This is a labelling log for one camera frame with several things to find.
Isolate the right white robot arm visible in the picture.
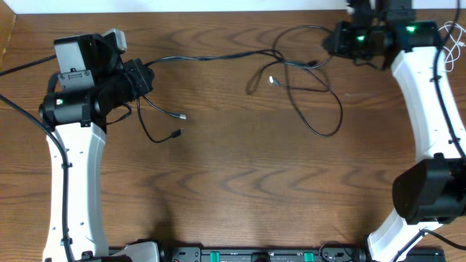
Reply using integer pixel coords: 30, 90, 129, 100
323, 1, 465, 261

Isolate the white usb cable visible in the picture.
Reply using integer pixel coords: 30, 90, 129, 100
438, 20, 466, 73

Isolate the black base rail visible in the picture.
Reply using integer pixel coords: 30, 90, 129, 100
108, 245, 447, 262

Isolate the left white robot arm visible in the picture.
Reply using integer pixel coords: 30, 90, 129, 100
39, 29, 159, 261

